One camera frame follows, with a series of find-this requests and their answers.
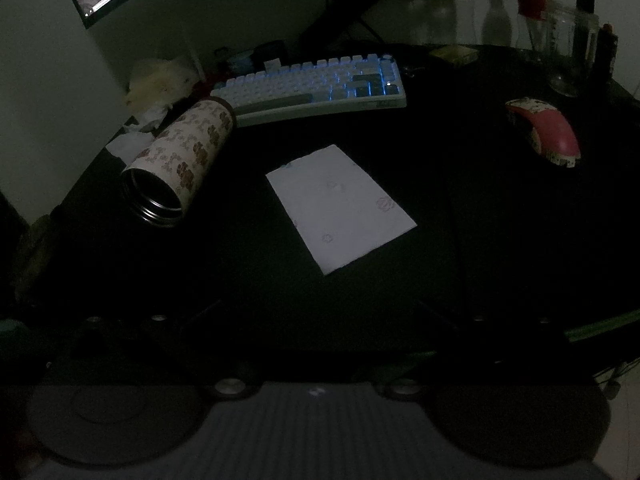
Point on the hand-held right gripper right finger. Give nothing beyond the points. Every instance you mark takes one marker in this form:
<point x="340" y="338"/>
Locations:
<point x="448" y="332"/>

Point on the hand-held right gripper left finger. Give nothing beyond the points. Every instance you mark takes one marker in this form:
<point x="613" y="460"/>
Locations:
<point x="186" y="332"/>

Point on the white printed tissue sheet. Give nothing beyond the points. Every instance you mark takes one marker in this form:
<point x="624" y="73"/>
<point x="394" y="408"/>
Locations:
<point x="340" y="210"/>

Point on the floral patterned thermos cup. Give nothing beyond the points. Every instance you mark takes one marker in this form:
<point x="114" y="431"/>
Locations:
<point x="185" y="155"/>

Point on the crumpled white tissue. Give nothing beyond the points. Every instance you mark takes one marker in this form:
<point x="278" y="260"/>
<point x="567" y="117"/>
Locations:
<point x="152" y="119"/>

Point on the pink patterned computer mouse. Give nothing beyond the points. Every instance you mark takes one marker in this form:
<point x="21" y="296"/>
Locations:
<point x="550" y="130"/>

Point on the pale yellow plush toy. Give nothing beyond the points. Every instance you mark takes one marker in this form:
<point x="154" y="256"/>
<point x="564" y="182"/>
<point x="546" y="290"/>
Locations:
<point x="160" y="80"/>

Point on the white backlit keyboard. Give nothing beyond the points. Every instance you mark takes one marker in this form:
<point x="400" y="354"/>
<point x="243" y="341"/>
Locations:
<point x="300" y="87"/>

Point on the yellow flat box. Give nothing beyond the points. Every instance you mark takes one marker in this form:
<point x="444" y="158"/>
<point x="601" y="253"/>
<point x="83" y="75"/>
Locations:
<point x="452" y="54"/>

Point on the small white keycap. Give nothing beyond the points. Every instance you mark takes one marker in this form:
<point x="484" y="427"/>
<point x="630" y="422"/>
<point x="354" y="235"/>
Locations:
<point x="272" y="63"/>

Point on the clear glass jar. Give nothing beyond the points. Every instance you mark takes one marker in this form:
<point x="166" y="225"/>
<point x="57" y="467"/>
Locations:
<point x="570" y="45"/>

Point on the black monitor stand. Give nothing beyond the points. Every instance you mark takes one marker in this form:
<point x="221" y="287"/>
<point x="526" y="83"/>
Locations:
<point x="345" y="5"/>

